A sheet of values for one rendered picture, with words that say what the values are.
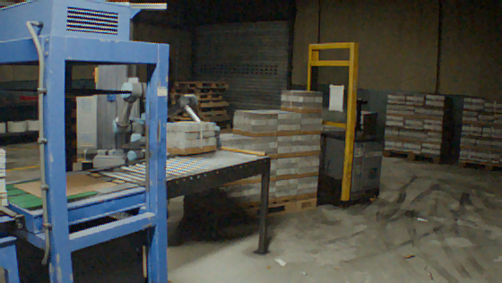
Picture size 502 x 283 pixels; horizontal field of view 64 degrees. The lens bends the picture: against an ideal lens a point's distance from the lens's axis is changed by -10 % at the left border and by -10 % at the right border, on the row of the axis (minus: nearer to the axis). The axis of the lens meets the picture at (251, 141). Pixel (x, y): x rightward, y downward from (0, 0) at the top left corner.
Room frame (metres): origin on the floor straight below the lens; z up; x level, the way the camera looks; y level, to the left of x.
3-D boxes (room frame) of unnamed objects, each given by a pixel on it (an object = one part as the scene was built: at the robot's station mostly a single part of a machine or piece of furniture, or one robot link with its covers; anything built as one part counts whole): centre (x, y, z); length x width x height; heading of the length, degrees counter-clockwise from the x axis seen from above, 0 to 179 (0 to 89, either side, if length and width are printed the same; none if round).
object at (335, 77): (5.08, -0.91, 1.28); 0.57 x 0.01 x 0.65; 34
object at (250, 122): (4.50, -0.03, 0.95); 0.38 x 0.29 x 0.23; 35
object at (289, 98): (4.83, -0.53, 0.65); 0.39 x 0.30 x 1.29; 34
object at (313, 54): (5.34, -0.71, 0.97); 0.09 x 0.09 x 1.75; 34
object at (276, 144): (4.42, 0.07, 0.42); 1.17 x 0.39 x 0.83; 124
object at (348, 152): (4.79, -1.08, 0.97); 0.09 x 0.09 x 1.75; 34
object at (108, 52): (2.16, 1.00, 1.50); 0.94 x 0.68 x 0.10; 56
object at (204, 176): (2.87, 0.23, 0.74); 1.34 x 0.05 x 0.12; 146
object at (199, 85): (11.15, 1.33, 0.65); 1.33 x 0.94 x 1.30; 150
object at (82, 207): (2.16, 1.00, 0.75); 0.70 x 0.65 x 0.10; 146
